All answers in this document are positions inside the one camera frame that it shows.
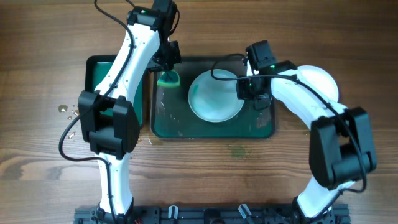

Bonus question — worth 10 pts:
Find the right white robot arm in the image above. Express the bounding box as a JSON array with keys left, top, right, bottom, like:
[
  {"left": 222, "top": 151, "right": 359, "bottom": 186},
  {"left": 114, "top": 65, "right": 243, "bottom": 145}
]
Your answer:
[{"left": 244, "top": 65, "right": 377, "bottom": 223}]

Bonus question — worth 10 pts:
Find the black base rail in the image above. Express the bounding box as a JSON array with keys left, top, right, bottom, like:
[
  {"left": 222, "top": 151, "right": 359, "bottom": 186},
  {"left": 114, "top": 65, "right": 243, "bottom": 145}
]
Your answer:
[{"left": 73, "top": 204, "right": 351, "bottom": 224}]

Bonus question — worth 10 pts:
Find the white plate top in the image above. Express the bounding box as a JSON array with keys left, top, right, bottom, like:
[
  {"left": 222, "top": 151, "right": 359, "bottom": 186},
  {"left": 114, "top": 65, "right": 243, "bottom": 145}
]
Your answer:
[{"left": 188, "top": 69, "right": 244, "bottom": 123}]

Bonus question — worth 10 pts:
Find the right black cable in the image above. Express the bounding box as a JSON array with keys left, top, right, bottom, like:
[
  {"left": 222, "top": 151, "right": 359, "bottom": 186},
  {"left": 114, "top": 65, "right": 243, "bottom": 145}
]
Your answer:
[{"left": 210, "top": 53, "right": 368, "bottom": 194}]

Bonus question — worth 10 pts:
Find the small green water tray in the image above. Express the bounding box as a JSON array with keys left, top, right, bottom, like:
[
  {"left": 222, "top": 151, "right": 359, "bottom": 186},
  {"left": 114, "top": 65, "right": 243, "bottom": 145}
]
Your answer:
[{"left": 85, "top": 55, "right": 146, "bottom": 128}]

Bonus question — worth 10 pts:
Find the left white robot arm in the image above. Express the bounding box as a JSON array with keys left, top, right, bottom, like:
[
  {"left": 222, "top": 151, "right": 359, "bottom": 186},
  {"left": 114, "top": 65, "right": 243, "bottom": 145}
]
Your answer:
[{"left": 78, "top": 2, "right": 181, "bottom": 223}]

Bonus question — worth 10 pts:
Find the white plate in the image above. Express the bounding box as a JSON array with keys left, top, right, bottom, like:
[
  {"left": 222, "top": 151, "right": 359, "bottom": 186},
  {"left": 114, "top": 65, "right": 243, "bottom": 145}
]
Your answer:
[
  {"left": 188, "top": 69, "right": 244, "bottom": 123},
  {"left": 298, "top": 65, "right": 339, "bottom": 101}
]

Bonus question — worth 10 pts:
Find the black cable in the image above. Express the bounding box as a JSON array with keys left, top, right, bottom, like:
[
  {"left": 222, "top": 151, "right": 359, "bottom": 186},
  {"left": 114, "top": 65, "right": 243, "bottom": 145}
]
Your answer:
[
  {"left": 210, "top": 53, "right": 368, "bottom": 194},
  {"left": 58, "top": 0, "right": 137, "bottom": 218}
]

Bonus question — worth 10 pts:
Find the left black cable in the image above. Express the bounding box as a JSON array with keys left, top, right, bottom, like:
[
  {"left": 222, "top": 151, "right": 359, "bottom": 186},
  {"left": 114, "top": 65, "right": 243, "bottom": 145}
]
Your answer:
[{"left": 58, "top": 0, "right": 137, "bottom": 218}]

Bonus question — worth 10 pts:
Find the green yellow sponge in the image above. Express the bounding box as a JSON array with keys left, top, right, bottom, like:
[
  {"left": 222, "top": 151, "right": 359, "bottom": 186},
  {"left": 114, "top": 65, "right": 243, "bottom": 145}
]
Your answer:
[{"left": 157, "top": 70, "right": 180, "bottom": 88}]

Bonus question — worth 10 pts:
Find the large dark serving tray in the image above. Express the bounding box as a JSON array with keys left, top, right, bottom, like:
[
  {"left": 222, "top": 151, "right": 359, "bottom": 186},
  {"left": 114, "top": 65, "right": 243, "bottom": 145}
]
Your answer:
[{"left": 150, "top": 56, "right": 276, "bottom": 139}]

